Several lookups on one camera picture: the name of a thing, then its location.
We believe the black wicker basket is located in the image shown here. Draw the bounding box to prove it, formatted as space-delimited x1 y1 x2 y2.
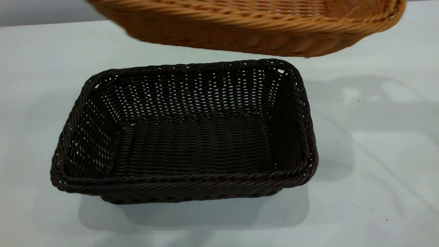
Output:
50 59 319 205

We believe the orange wicker basket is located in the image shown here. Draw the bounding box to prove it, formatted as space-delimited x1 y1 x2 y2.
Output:
86 0 407 58

